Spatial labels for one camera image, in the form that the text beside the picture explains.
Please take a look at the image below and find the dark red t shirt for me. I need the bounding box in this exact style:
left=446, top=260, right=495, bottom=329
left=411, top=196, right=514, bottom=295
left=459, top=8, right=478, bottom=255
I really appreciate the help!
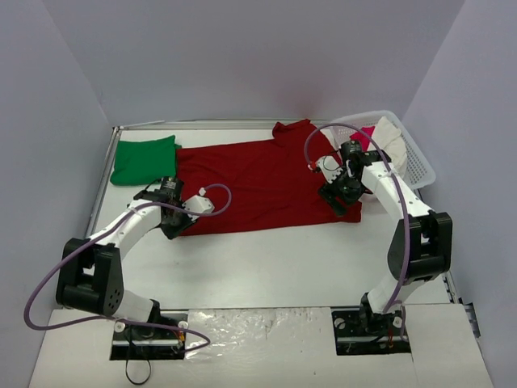
left=177, top=120, right=362, bottom=236

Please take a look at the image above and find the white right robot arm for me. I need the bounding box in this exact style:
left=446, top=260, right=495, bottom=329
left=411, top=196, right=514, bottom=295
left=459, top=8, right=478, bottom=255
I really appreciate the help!
left=315, top=141, right=453, bottom=334

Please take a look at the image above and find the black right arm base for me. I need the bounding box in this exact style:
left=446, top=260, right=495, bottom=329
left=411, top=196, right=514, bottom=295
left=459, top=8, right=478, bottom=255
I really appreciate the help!
left=331, top=307, right=411, bottom=356

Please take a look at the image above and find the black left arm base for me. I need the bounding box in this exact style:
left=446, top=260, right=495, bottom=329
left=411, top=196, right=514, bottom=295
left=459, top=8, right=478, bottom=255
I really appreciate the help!
left=109, top=322, right=187, bottom=361

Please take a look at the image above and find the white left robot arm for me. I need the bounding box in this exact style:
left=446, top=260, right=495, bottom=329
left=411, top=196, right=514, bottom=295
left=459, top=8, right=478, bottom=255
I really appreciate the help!
left=56, top=178, right=213, bottom=338

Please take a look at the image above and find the pink t shirt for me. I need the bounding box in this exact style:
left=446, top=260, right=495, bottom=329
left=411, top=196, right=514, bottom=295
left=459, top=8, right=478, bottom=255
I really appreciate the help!
left=350, top=126, right=375, bottom=151

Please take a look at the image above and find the cream white t shirt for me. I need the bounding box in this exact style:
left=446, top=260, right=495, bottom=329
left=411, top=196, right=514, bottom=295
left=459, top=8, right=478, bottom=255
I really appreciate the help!
left=371, top=116, right=408, bottom=178

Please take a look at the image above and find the folded green t shirt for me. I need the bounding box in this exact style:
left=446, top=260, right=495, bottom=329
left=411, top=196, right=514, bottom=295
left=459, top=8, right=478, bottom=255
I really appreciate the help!
left=110, top=135, right=181, bottom=187

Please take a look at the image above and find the white plastic laundry basket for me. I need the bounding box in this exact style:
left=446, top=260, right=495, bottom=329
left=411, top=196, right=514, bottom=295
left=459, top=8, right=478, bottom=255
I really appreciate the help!
left=334, top=111, right=435, bottom=191

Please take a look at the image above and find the white foam front board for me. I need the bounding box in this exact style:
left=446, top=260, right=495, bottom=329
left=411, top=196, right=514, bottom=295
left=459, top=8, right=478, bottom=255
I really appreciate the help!
left=31, top=304, right=492, bottom=387

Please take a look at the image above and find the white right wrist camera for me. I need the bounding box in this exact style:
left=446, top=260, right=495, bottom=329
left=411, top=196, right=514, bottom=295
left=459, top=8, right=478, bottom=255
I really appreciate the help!
left=308, top=155, right=344, bottom=184

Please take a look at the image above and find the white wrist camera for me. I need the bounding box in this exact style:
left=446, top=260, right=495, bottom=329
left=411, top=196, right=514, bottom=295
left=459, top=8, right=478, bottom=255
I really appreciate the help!
left=308, top=155, right=344, bottom=184
left=183, top=195, right=214, bottom=217

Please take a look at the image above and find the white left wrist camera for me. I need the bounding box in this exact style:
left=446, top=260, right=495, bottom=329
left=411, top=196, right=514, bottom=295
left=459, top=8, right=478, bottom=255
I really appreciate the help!
left=183, top=195, right=214, bottom=217

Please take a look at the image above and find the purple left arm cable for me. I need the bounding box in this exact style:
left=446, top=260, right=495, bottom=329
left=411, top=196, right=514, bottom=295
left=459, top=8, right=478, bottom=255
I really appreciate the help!
left=24, top=183, right=233, bottom=352

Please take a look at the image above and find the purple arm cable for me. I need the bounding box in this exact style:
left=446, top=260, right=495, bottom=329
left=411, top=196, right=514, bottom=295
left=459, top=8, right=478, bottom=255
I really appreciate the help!
left=303, top=124, right=412, bottom=316
left=24, top=183, right=233, bottom=352

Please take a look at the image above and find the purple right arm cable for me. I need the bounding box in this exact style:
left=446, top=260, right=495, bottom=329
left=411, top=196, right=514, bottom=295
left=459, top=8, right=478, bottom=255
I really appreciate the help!
left=303, top=124, right=412, bottom=316

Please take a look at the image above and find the thin black cable loop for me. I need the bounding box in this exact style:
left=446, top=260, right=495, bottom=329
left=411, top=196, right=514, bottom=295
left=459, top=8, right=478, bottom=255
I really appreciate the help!
left=124, top=355, right=153, bottom=385

